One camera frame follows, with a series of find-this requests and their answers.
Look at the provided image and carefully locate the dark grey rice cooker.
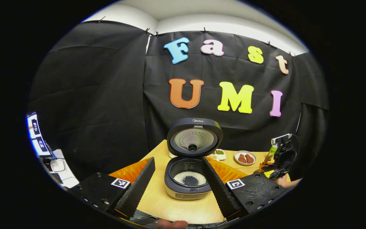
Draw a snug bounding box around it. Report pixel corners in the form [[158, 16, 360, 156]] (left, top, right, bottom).
[[165, 118, 224, 200]]

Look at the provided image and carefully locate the white round plate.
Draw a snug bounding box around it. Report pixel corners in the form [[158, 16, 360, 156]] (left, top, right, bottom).
[[234, 150, 257, 166]]

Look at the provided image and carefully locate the white divided bean dish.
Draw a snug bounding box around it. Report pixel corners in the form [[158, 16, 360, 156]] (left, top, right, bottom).
[[207, 149, 227, 161]]

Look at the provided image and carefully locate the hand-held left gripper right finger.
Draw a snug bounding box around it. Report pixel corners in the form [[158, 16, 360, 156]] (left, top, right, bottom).
[[201, 156, 287, 222]]

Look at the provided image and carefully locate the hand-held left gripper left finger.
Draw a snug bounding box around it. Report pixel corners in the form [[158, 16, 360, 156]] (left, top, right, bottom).
[[69, 157, 156, 220]]

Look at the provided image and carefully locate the small white desk object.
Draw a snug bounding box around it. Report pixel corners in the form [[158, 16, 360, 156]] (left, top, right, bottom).
[[50, 159, 66, 173]]

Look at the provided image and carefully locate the black backdrop cloth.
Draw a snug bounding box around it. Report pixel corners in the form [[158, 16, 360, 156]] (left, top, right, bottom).
[[27, 21, 329, 182]]

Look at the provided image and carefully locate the green drink bottle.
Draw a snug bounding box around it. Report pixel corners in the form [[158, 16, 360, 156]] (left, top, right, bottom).
[[263, 145, 279, 166]]

